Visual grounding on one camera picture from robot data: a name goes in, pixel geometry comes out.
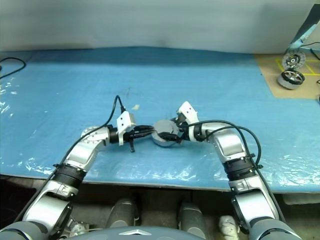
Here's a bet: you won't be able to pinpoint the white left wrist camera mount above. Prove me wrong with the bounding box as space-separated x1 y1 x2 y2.
116 111 137 147

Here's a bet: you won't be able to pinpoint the silver toothed rotor disc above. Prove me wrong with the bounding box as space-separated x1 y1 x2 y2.
282 51 306 69

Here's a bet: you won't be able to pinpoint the silver motor housing copper windings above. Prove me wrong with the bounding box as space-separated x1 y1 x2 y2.
151 119 181 149

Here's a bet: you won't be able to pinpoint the light blue stand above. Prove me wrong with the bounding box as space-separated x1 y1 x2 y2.
287 0 320 54

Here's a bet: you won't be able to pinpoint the thin black cable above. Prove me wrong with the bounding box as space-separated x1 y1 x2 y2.
0 57 27 80

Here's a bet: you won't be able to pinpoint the blue plastic table sheet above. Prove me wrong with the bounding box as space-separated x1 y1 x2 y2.
0 46 320 194

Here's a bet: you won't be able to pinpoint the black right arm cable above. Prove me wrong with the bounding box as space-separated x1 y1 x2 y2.
186 120 288 223

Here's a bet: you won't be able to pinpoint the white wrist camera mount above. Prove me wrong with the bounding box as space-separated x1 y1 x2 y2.
176 101 200 126
116 111 137 147

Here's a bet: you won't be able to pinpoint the brown cardboard sheet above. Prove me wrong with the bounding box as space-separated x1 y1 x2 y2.
254 51 320 99

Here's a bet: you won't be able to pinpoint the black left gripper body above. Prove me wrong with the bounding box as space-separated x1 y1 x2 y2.
124 128 138 153

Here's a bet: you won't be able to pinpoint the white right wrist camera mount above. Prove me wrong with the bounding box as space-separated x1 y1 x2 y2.
176 101 200 126

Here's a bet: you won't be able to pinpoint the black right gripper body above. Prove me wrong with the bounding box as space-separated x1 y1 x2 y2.
175 117 190 144

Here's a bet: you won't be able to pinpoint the assembled silver motor spoked cover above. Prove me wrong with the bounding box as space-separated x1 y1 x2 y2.
277 70 306 90

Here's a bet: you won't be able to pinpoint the dark grey rounded shape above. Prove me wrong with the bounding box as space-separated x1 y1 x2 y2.
177 201 210 239
107 198 140 228

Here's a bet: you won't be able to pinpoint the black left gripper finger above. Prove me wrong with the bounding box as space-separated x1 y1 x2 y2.
135 130 156 140
135 124 157 133

